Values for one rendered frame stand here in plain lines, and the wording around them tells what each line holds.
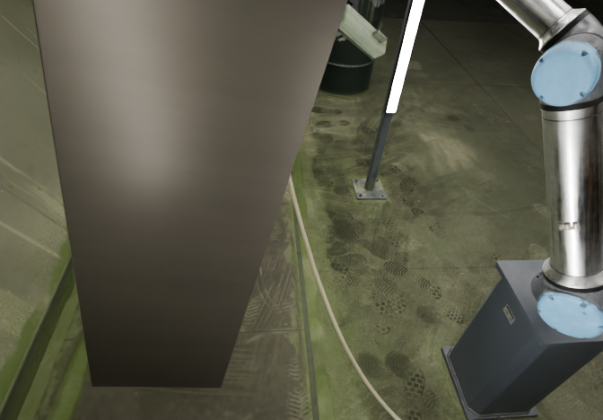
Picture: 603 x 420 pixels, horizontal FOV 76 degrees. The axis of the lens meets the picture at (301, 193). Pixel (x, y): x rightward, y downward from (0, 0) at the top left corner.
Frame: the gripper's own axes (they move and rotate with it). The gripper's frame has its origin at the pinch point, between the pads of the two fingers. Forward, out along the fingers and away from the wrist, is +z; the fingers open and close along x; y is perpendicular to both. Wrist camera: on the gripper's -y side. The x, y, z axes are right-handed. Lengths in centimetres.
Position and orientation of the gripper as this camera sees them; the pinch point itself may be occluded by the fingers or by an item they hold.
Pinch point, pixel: (338, 30)
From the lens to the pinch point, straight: 99.7
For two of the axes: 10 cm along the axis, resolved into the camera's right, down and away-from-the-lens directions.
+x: -7.2, -3.1, -6.3
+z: -1.8, 9.5, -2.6
